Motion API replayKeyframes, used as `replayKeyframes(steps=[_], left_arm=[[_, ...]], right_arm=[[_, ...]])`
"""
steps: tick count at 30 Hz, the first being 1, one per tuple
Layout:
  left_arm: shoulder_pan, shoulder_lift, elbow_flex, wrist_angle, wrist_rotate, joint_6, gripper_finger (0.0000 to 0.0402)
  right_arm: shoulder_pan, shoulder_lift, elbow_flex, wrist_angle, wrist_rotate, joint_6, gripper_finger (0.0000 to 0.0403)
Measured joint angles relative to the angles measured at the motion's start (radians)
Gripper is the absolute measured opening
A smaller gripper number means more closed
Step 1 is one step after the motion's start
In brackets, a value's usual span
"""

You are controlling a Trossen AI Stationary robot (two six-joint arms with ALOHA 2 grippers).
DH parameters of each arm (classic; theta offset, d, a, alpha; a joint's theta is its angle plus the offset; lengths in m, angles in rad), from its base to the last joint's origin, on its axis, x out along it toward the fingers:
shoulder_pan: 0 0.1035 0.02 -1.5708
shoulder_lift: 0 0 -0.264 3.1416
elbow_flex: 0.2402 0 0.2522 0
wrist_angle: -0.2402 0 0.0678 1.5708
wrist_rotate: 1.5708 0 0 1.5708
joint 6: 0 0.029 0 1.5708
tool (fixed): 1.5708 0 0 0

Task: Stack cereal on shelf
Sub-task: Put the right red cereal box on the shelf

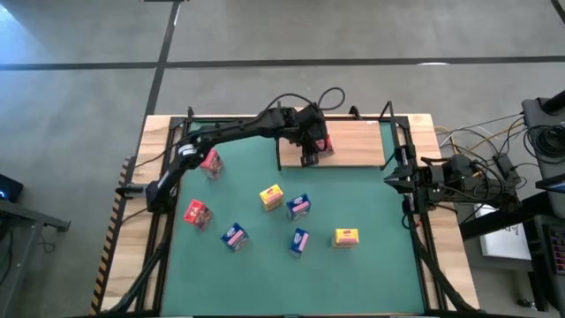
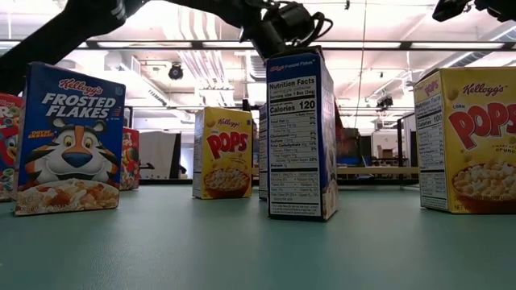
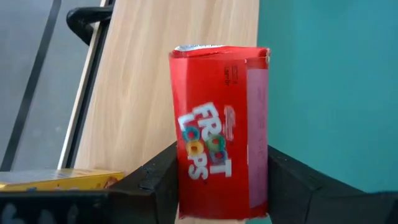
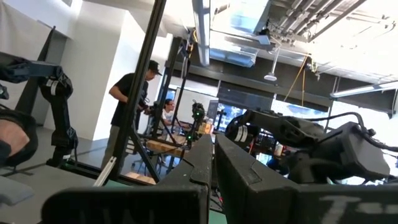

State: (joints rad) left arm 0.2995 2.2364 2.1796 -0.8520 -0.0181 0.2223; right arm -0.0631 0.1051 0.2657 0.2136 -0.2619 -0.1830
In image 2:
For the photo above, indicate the yellow Corn Pops cereal box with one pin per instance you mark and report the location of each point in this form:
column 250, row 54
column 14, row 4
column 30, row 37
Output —
column 225, row 153
column 475, row 141

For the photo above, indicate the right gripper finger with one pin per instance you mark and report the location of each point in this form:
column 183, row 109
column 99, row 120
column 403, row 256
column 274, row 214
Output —
column 449, row 10

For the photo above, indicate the blue Frosted Flakes cereal box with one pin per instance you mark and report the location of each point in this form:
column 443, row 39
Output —
column 263, row 161
column 298, row 141
column 70, row 153

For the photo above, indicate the white partition panel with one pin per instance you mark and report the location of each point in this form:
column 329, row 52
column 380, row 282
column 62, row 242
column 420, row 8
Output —
column 157, row 155

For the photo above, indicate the wooden shelf with black frame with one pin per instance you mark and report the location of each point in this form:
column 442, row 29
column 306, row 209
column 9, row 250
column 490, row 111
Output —
column 399, row 161

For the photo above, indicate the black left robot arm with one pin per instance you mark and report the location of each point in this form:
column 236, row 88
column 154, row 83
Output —
column 60, row 36

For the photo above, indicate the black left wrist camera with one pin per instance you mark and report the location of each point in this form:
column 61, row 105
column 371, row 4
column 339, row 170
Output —
column 292, row 20

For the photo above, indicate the black aluminium table frame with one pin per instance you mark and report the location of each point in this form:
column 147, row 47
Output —
column 169, row 182

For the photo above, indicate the black ceiling-mounted camera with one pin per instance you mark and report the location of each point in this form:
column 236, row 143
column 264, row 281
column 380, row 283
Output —
column 385, row 102
column 175, row 72

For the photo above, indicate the green table mat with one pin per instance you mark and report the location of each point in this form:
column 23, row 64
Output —
column 258, row 249

